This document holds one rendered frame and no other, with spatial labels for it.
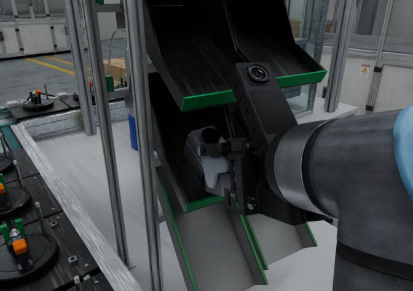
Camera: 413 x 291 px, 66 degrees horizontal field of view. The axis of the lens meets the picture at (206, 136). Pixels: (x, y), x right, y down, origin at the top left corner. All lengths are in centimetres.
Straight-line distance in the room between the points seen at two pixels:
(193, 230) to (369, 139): 47
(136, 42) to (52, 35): 938
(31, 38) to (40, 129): 804
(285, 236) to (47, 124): 127
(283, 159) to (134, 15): 30
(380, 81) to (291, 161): 405
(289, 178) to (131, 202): 89
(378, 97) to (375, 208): 414
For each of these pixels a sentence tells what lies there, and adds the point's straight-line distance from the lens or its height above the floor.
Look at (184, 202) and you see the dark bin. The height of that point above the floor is 121.
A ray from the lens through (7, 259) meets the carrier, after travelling 81.
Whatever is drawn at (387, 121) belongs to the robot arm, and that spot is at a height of 142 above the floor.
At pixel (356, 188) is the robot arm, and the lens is 20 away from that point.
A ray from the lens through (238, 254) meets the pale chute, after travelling 65.
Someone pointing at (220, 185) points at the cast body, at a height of 125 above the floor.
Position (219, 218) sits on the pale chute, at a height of 109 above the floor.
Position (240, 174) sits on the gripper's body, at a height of 132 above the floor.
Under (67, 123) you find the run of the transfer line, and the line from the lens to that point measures 170.
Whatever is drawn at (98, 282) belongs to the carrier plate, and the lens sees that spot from 72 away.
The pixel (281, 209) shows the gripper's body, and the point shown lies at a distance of 30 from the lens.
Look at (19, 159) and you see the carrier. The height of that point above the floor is 97.
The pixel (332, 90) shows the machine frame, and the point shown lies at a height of 99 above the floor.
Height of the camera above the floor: 148
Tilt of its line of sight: 24 degrees down
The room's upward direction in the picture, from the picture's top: straight up
